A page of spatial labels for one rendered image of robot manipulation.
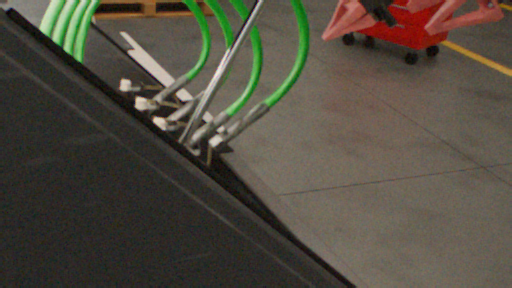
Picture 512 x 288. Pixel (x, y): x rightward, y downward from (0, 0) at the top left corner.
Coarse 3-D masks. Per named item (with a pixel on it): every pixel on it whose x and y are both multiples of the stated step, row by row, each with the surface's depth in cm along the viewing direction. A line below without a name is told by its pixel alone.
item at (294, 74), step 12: (60, 0) 72; (300, 0) 83; (48, 12) 72; (300, 12) 84; (48, 24) 72; (300, 24) 85; (300, 36) 86; (300, 48) 87; (300, 60) 88; (300, 72) 88; (288, 84) 89; (276, 96) 89
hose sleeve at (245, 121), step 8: (264, 104) 89; (248, 112) 89; (256, 112) 89; (264, 112) 89; (240, 120) 89; (248, 120) 89; (256, 120) 89; (232, 128) 89; (240, 128) 89; (224, 136) 89; (232, 136) 89
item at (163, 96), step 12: (96, 0) 98; (192, 0) 104; (192, 12) 105; (84, 24) 99; (204, 24) 107; (84, 36) 100; (204, 36) 108; (204, 48) 109; (204, 60) 110; (192, 72) 110; (180, 84) 110; (156, 96) 110; (168, 96) 110
